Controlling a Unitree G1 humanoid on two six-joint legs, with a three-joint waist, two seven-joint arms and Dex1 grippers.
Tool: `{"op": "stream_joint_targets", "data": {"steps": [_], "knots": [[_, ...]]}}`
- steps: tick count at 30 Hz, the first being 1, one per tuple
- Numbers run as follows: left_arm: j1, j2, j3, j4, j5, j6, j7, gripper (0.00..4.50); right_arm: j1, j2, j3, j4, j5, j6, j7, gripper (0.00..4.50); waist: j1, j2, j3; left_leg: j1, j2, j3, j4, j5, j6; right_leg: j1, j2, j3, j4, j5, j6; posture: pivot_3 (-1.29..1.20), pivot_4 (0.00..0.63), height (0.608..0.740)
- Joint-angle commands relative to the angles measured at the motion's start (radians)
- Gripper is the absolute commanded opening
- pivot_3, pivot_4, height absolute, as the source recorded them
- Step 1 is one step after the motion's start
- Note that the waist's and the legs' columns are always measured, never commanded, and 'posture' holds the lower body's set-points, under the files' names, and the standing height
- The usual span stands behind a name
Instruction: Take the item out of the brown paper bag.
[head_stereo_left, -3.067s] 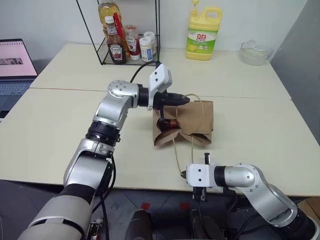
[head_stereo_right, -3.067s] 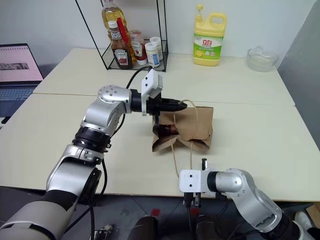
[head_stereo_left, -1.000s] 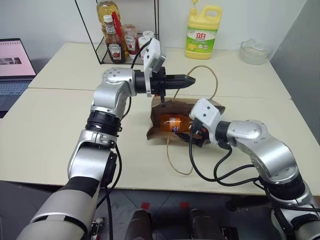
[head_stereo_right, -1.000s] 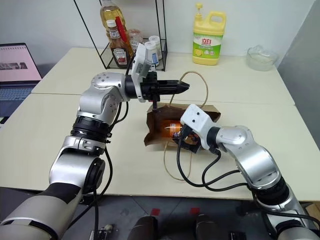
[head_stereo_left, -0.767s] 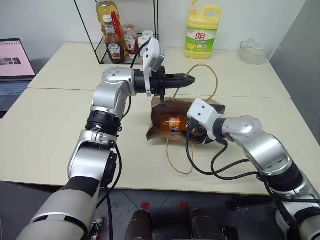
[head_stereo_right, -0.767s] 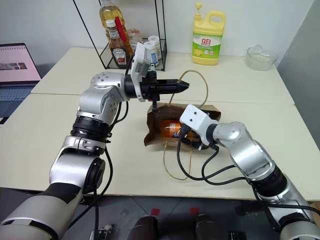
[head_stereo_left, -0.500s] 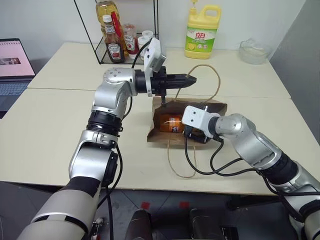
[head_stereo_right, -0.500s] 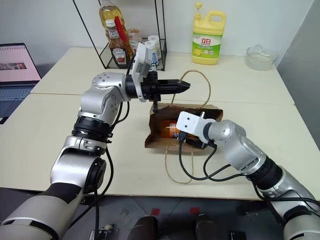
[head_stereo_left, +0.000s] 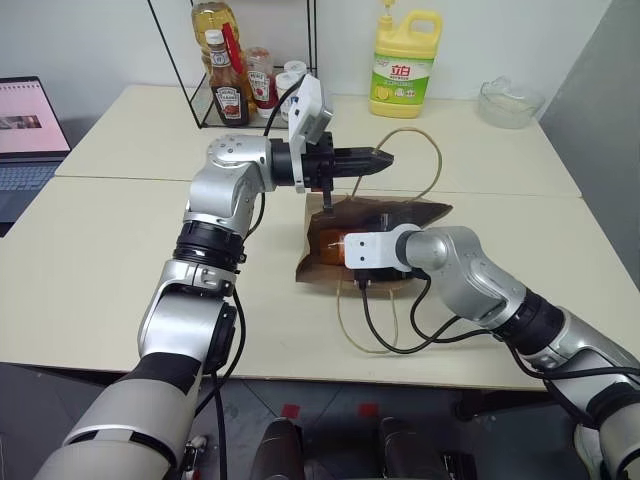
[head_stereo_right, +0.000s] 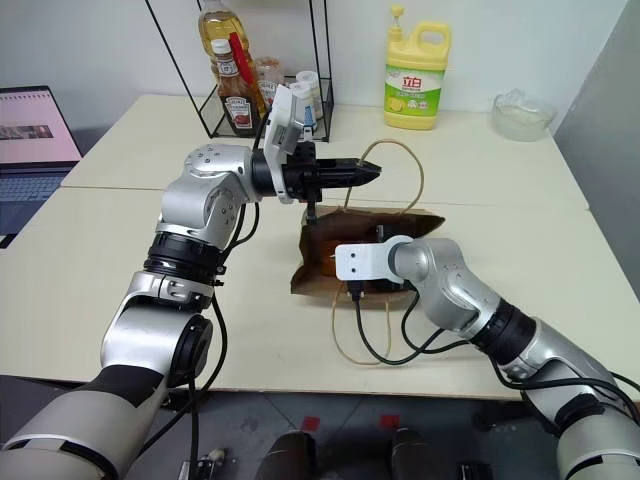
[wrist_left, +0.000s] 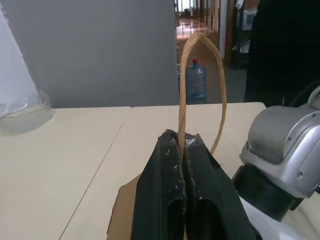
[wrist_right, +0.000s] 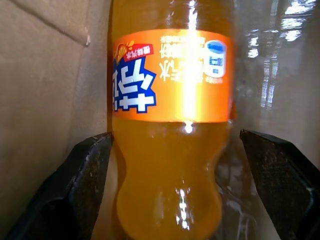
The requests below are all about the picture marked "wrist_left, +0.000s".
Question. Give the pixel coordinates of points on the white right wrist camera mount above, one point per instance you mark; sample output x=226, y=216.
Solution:
x=265, y=225

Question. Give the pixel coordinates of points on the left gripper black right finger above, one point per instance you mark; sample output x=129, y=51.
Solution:
x=212, y=205

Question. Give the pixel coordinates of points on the clear glass bowl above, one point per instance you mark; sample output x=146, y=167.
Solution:
x=22, y=117

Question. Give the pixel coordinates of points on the blue water jug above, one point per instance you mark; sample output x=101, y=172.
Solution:
x=197, y=80

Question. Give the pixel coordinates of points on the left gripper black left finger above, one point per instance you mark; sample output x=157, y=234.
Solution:
x=157, y=200

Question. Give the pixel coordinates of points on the white wall box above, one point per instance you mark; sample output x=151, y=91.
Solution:
x=249, y=18

